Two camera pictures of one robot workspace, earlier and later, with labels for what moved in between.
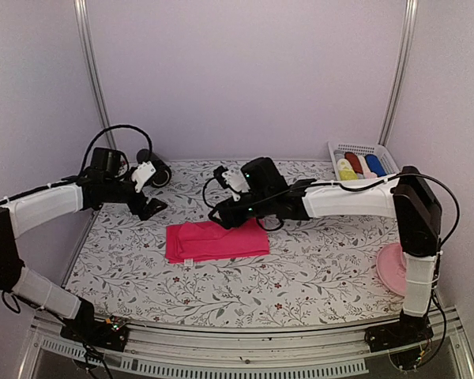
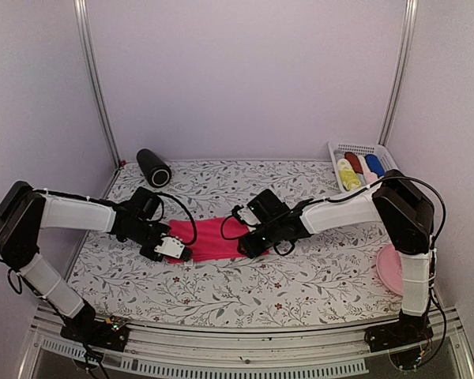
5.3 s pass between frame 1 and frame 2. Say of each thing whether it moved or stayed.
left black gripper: moved
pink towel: stayed
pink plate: stayed
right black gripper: moved
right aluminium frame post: stayed
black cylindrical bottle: stayed
